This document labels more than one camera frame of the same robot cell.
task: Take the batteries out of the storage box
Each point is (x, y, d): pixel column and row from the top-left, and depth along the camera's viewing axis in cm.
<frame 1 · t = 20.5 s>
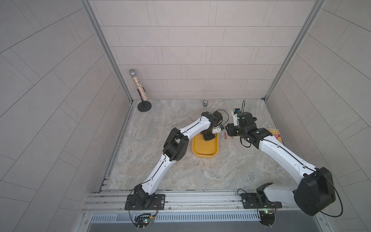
left hand: (208, 136, 98), fingers open
right hand: (227, 126, 84), fingers open
yellow plastic storage tray: (205, 149, 88), point 3 cm above the table
microphone on black stand: (144, 106, 114), on the table
small metal can: (205, 103, 113), point 3 cm above the table

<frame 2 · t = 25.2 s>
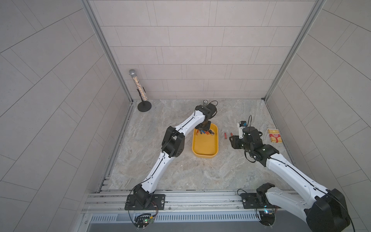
left hand: (205, 128, 100), fingers open
right hand: (231, 137, 83), fingers open
blue battery: (203, 131, 99), on the table
the other named things where they were.

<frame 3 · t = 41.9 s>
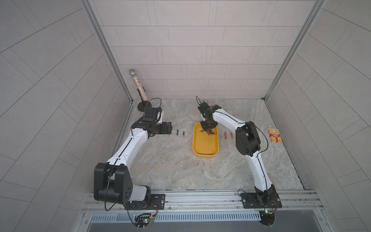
left hand: (167, 125, 86), fingers open
right hand: (206, 127, 100), fingers open
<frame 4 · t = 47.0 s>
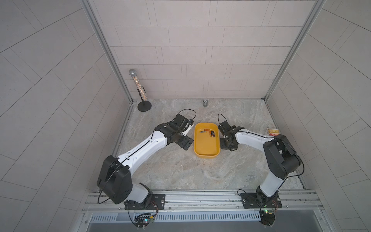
left hand: (186, 137, 83), fingers open
right hand: (223, 146, 94), fingers closed
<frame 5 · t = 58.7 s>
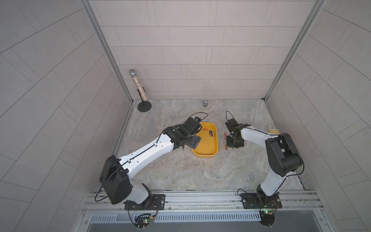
left hand: (193, 135, 80), fingers open
right hand: (230, 144, 95), fingers closed
